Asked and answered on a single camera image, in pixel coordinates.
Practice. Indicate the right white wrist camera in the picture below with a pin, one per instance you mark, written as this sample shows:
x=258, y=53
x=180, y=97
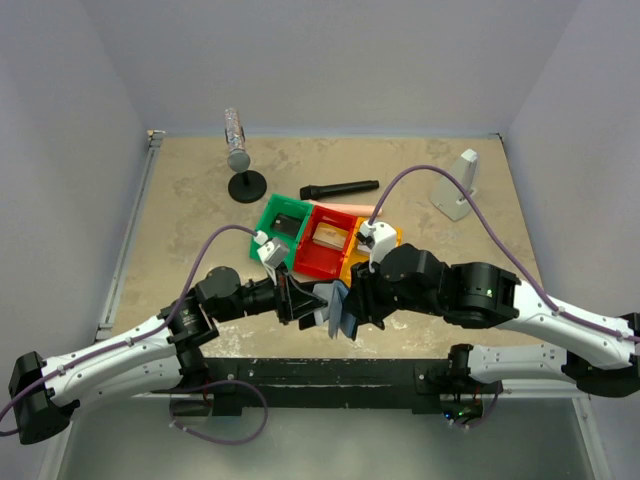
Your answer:
x=376, y=240

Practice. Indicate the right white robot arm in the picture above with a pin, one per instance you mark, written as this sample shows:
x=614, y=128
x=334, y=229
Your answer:
x=595, y=353

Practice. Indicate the black microphone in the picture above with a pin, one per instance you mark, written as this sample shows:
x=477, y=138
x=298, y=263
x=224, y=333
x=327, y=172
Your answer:
x=318, y=192

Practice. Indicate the gold card stack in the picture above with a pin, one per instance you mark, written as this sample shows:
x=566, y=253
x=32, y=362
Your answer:
x=329, y=236

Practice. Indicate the glitter microphone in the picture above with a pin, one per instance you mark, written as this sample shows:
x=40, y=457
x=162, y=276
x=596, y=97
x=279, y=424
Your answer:
x=238, y=158

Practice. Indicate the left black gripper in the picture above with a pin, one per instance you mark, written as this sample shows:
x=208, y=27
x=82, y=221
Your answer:
x=291, y=301

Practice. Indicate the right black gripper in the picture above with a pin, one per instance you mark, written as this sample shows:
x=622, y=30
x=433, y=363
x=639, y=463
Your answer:
x=361, y=297

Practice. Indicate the white wedge charging dock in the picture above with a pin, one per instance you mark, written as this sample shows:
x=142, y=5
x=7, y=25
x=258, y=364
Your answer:
x=446, y=197

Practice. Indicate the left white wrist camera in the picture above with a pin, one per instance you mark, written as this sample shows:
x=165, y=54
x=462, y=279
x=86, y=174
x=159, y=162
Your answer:
x=272, y=252

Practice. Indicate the red plastic bin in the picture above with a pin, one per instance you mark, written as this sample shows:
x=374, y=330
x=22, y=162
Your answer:
x=322, y=248

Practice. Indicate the black round microphone stand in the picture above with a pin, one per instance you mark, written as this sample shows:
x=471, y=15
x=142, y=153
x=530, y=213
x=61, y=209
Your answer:
x=247, y=187

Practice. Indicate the green plastic bin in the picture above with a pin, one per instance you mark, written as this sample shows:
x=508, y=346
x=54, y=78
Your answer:
x=282, y=204

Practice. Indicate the yellow plastic bin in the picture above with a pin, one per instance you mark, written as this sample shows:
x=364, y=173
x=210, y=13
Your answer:
x=357, y=253

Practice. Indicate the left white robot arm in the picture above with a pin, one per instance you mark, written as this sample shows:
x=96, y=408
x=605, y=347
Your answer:
x=162, y=353

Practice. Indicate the black card stack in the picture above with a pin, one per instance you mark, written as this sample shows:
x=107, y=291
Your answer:
x=286, y=225

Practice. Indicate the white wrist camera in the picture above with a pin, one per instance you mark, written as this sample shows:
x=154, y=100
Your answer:
x=376, y=240
x=272, y=252

